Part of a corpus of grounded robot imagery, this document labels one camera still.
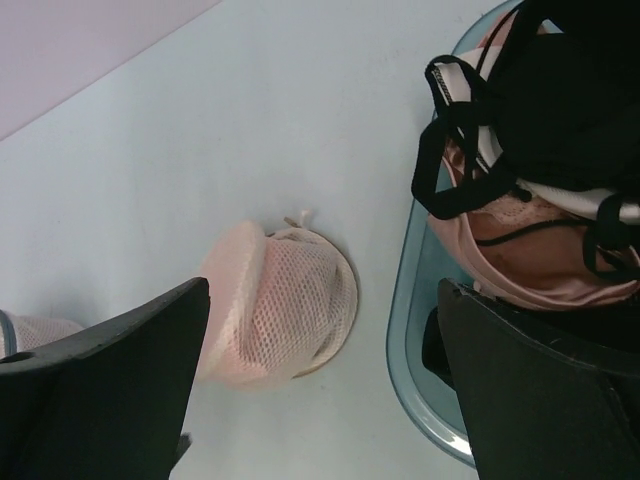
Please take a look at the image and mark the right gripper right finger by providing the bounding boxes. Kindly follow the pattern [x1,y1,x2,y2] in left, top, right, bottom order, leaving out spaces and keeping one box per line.
[438,279,639,479]

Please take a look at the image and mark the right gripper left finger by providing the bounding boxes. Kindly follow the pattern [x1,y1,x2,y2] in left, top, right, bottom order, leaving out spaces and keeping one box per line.
[1,277,209,479]

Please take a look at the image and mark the pink mesh laundry bag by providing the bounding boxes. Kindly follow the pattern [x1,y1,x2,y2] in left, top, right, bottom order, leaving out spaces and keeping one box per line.
[196,220,359,388]

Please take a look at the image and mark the grey-trimmed mesh laundry bag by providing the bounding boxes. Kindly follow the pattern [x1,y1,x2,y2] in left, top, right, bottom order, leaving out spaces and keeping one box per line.
[0,310,84,359]

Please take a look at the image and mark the pink bra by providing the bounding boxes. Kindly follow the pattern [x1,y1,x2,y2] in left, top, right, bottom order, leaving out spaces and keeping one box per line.
[428,13,639,311]

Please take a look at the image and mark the black bra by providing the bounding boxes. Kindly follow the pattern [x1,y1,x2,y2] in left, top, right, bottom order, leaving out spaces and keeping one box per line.
[411,1,639,284]

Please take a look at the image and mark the teal plastic basin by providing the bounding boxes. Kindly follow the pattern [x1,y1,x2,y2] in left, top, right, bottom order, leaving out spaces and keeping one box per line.
[385,0,531,471]

